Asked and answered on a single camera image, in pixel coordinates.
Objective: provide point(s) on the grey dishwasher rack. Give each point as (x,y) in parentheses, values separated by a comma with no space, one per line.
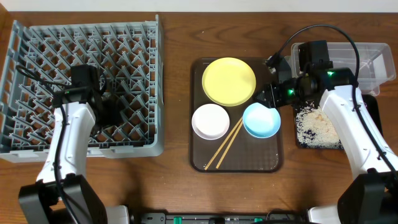
(128,56)

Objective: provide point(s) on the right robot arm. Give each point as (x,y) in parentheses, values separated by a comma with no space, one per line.
(372,196)

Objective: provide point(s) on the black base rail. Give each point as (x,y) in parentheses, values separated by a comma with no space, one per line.
(179,218)

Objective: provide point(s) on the light blue bowl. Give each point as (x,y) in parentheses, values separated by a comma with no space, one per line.
(260,121)

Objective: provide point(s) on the black waste tray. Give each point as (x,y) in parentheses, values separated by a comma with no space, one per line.
(303,140)

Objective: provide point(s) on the spilled rice food waste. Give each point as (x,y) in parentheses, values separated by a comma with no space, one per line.
(314,127)

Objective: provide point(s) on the dark brown serving tray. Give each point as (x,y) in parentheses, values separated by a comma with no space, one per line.
(247,153)

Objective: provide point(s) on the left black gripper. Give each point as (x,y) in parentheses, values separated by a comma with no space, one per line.
(111,113)

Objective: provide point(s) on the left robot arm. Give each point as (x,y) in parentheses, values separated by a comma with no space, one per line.
(61,193)

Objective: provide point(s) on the clear plastic bin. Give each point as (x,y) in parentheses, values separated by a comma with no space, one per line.
(376,64)

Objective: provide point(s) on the yellow round plate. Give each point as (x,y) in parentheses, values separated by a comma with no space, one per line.
(228,81)

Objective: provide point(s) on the white bowl with food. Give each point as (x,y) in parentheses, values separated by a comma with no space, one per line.
(210,121)

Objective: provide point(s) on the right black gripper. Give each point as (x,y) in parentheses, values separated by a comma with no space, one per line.
(268,97)

